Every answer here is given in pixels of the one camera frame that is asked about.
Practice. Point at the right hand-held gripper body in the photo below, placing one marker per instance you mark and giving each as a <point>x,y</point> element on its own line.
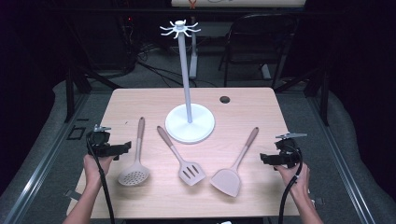
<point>288,152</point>

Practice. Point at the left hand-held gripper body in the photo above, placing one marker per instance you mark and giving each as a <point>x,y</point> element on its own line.
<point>101,140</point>

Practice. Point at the person's left hand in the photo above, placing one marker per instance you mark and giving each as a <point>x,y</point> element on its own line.
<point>95,169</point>

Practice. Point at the person's right hand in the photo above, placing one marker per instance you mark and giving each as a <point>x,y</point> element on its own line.
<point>295,180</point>

